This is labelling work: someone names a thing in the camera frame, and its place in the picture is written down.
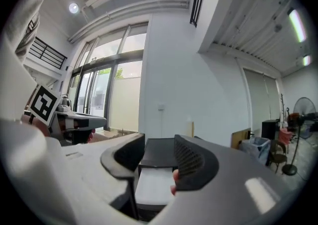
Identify person's left forearm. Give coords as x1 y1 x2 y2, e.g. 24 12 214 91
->
20 114 52 137

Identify wooden coat rack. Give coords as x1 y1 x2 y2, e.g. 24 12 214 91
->
280 93 287 121

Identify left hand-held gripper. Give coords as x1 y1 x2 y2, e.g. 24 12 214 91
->
27 84 108 146

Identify pale wooden plank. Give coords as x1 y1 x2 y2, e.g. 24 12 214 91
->
186 119 195 138

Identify long tube light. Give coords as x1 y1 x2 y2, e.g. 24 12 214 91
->
287 7 307 44

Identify black metal railing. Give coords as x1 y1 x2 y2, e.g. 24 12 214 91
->
26 36 69 70

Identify pink chair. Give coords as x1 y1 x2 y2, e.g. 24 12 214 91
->
278 127 294 148

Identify person's white shirt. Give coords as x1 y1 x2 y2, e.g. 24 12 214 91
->
0 0 73 123

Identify person's right hand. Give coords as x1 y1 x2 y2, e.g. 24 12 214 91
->
170 168 180 196

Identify large glass window door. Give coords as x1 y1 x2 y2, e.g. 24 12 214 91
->
66 21 150 133

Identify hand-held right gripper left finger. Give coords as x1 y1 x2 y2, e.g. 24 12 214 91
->
100 133 146 179

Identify white ceiling pipes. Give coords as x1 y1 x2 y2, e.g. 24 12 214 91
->
68 0 190 44

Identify black cabinet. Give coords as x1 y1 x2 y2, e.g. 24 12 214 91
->
261 119 281 141

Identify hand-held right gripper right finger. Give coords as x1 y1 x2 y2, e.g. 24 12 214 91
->
173 134 220 192

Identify brown wooden board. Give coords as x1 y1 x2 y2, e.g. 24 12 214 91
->
231 127 252 150

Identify bin with plastic bag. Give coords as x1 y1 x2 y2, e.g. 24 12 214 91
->
239 137 272 167

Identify dark brown chair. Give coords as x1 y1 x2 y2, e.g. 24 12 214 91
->
269 139 288 174

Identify grey roller blind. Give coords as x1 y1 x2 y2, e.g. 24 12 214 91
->
242 67 282 131

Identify small grey appliance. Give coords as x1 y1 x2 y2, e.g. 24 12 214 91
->
57 94 73 113

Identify black standing fan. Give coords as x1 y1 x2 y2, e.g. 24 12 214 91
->
281 97 318 176

